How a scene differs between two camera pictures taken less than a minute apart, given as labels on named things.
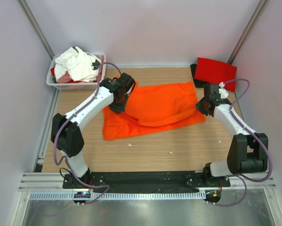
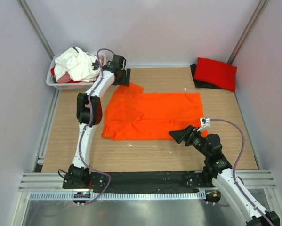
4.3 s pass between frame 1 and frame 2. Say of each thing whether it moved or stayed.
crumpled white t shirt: stayed
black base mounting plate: stayed
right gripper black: moved
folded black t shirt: stayed
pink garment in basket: stayed
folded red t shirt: stayed
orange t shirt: moved
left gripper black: moved
